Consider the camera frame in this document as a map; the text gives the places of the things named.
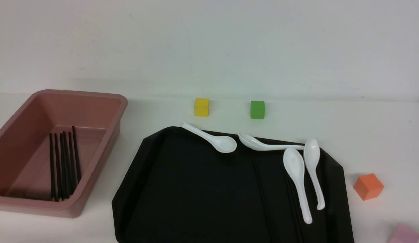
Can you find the pink plastic bin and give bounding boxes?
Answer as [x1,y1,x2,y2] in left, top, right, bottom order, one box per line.
[0,90,128,218]

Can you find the white spoon far left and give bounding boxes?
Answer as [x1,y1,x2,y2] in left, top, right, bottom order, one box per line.
[181,123,237,153]

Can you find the orange cube block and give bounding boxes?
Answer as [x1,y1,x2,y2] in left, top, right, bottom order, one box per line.
[353,173,384,200]

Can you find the black chopstick rightmost in bin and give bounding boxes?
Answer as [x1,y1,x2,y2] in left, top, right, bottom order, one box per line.
[72,126,81,183]

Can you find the white spoon lying sideways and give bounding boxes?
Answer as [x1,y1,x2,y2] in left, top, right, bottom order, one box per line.
[238,133,305,151]

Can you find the yellow cube block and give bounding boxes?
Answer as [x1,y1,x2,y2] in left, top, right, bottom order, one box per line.
[194,98,210,117]

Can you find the pink cube block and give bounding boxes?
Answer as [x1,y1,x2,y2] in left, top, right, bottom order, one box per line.
[387,223,419,243]

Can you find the white spoon centre long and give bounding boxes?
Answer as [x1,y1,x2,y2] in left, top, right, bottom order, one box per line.
[283,148,313,224]

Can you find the green cube block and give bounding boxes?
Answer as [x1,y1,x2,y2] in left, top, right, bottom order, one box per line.
[250,100,265,119]

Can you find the black plastic tray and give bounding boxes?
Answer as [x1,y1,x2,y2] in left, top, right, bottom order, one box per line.
[112,126,355,243]

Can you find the white spoon far right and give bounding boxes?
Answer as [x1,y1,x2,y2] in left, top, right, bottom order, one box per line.
[303,139,326,210]

